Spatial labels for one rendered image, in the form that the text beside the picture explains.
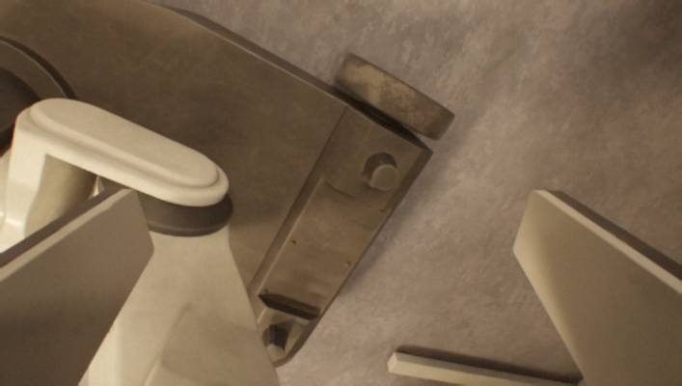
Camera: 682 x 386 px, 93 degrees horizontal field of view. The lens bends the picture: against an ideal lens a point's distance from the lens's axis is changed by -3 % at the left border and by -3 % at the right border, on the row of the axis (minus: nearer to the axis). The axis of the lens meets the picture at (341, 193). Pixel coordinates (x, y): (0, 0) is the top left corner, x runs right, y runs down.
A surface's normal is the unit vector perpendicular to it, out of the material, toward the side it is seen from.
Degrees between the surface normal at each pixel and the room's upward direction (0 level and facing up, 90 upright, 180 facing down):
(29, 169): 0
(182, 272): 90
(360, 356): 0
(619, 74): 0
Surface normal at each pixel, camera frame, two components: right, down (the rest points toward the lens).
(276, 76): 0.10, 0.43
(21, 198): 0.28, 0.08
